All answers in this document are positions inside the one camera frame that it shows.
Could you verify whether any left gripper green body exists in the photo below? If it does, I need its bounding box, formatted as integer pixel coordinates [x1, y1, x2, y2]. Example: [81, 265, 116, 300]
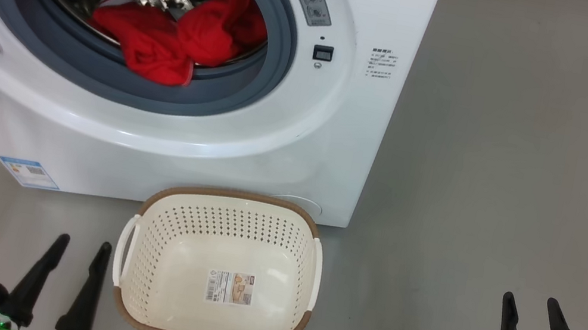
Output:
[0, 312, 26, 330]

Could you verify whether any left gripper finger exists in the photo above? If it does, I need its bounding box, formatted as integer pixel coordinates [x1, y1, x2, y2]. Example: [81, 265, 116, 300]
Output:
[55, 235, 113, 330]
[0, 225, 71, 330]

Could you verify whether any red and white garment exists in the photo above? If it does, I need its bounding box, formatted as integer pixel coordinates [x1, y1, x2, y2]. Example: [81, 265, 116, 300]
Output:
[80, 0, 275, 101]

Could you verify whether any cream perforated laundry basket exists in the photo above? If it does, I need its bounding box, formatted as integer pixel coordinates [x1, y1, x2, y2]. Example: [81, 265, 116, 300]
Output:
[101, 172, 334, 330]

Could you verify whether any printed product label sticker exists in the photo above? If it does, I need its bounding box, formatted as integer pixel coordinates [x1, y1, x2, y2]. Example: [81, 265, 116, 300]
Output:
[203, 267, 257, 310]

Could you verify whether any white front-load washing machine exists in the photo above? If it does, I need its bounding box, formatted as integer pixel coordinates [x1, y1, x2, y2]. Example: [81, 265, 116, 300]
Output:
[0, 0, 443, 252]

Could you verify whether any blue energy label sticker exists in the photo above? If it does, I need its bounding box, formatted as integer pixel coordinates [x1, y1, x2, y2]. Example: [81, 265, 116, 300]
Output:
[0, 155, 63, 192]

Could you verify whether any round white filter cover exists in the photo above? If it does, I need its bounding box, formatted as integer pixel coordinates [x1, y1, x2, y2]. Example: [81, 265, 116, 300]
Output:
[267, 191, 325, 222]

